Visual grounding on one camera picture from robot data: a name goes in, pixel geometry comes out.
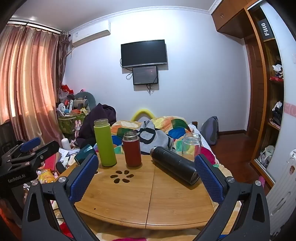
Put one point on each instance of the red bag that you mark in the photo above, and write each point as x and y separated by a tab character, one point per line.
65	89

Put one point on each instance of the pink bunny toy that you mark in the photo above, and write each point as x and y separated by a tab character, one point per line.
77	127

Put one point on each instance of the wooden wardrobe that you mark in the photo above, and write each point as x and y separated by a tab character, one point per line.
231	20

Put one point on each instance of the yellow snack packet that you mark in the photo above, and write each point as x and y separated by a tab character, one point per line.
46	176

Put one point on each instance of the black storage box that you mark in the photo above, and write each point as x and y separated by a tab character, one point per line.
265	29

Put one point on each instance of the dark teal mug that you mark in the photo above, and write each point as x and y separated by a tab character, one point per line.
82	155

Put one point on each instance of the red thermos cup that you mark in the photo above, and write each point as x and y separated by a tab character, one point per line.
131	150

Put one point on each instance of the colourful patchwork blanket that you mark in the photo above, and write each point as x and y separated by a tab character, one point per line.
178	133

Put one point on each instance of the grey plush toy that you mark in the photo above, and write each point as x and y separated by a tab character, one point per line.
84	98

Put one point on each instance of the green storage basket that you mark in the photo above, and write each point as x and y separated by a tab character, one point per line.
67	124

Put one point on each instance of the clear glass cup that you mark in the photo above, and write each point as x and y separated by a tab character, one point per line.
191	146

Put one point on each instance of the white air conditioner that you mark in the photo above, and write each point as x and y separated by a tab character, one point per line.
90	33

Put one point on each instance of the pink curtain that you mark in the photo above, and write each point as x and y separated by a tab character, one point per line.
25	81

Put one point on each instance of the grey and black garment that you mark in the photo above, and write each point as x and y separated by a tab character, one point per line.
152	135

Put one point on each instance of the dark purple garment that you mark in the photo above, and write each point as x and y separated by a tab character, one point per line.
90	125

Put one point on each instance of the yellow foam arch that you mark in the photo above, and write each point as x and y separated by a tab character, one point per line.
143	112

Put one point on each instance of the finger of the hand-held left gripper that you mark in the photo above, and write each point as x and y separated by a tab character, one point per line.
46	150
30	142

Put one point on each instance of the brown wooden door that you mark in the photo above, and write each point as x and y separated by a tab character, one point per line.
254	88

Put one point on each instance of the small black wall monitor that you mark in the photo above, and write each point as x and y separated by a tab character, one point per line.
145	75

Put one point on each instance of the black thermos cup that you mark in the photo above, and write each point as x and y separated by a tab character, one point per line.
173	163

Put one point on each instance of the green thermos cup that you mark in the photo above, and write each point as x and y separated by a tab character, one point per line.
105	143

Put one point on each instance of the black wall television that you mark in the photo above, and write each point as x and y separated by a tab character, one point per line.
143	52

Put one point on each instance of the grey backpack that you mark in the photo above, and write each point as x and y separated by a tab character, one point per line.
210	129

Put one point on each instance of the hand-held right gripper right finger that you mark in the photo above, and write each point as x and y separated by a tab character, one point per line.
209	178

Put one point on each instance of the white plastic bottle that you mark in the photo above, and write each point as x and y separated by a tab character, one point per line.
66	144

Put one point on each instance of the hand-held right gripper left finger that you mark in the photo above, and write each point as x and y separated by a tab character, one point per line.
83	178

